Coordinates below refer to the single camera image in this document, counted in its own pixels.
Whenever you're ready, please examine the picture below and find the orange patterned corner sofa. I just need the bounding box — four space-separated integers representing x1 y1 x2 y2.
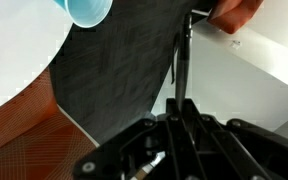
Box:
0 65 100 180

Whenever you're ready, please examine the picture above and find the light blue plastic cup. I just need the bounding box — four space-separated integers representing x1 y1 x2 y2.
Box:
53 0 114 29

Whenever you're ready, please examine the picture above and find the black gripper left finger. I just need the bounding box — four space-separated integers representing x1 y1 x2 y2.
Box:
72 97 198 180

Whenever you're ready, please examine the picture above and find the orange bench with white legs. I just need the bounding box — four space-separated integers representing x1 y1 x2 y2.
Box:
190 0 265 35

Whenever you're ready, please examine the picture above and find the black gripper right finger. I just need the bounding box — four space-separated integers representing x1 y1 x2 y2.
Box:
183 99 288 180

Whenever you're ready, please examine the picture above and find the white round pedestal table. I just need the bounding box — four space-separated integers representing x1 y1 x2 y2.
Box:
0 0 77 117

